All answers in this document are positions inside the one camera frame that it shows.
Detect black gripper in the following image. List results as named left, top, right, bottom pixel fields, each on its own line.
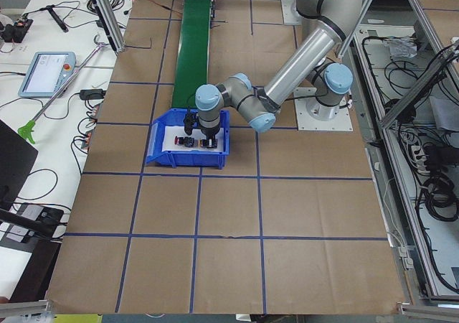
left=201, top=124, right=219, bottom=140

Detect red push button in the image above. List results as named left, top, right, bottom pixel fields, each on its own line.
left=174, top=136, right=195, bottom=148

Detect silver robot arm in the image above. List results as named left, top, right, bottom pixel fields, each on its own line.
left=184, top=0, right=362, bottom=141

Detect blue bin left side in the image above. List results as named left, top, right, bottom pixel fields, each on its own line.
left=145, top=108, right=230, bottom=169

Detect green conveyor belt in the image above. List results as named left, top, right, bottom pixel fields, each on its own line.
left=171, top=0, right=212, bottom=108

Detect black power adapter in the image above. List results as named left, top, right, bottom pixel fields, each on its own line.
left=79, top=88, right=106, bottom=100

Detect blue teach pendant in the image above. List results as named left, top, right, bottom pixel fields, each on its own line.
left=18, top=52, right=76, bottom=98

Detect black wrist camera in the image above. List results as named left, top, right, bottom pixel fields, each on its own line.
left=183, top=110, right=197, bottom=136

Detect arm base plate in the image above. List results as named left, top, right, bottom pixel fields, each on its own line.
left=280, top=0, right=302, bottom=26
left=293, top=87, right=353, bottom=132

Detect red black conveyor wires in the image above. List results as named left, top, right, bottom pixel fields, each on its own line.
left=131, top=0, right=184, bottom=16

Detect aluminium frame post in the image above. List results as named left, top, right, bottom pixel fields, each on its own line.
left=91, top=0, right=126, bottom=54

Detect green handled reacher tool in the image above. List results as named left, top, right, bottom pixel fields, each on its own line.
left=17, top=34, right=108, bottom=144

